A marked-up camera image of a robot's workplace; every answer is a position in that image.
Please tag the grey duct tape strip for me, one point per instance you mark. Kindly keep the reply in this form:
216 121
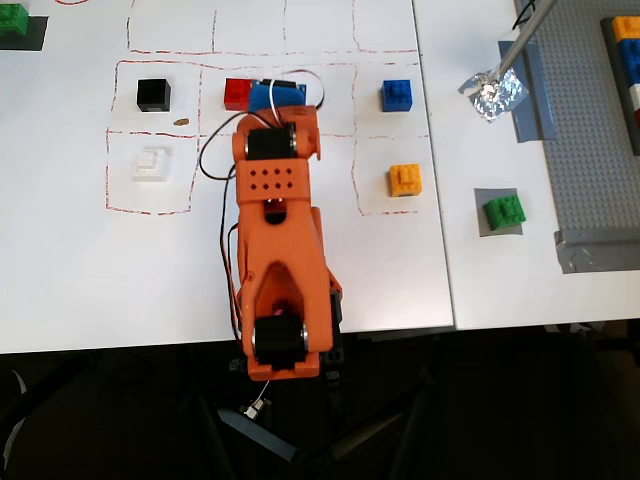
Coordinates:
600 252

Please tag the grey lego baseplate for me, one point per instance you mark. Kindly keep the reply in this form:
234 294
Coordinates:
585 165

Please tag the black square marker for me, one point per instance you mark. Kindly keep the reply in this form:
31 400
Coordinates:
37 35

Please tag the orange lego block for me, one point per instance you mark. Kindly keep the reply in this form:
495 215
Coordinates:
405 181

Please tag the metal pole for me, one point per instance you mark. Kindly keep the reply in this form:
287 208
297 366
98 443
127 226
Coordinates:
527 37

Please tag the foil-based metal rod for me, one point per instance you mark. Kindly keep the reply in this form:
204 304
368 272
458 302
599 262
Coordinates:
535 115

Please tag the long red brick stack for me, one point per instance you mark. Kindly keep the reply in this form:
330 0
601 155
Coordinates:
638 117

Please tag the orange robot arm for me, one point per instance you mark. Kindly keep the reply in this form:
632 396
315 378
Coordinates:
272 180

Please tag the green lego block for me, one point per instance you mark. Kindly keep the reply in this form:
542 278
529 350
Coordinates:
12 19
505 212

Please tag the long white brick stack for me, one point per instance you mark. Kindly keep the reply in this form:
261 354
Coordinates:
635 97

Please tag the long orange brick stack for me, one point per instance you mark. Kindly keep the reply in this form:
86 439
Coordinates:
629 29

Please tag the long blue brick stack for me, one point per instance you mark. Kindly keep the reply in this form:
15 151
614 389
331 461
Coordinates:
631 62

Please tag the blue lego block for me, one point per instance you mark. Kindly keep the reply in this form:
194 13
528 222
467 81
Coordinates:
397 96

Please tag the aluminium foil sheet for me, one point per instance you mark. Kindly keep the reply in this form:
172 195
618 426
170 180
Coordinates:
492 97

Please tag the small brown scrap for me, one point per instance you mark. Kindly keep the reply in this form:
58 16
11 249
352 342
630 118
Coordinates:
181 121

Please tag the black lego block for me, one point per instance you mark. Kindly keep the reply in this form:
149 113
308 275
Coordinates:
154 95

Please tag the dark grey metal bar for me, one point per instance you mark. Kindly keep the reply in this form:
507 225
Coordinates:
265 437

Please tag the black table clamp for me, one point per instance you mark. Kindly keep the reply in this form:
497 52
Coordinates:
334 360

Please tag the white lego block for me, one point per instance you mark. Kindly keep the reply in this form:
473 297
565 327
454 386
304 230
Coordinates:
149 164

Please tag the red lego block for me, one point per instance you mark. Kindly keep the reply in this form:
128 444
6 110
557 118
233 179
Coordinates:
236 95

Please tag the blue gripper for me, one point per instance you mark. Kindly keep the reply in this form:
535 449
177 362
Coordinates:
274 96

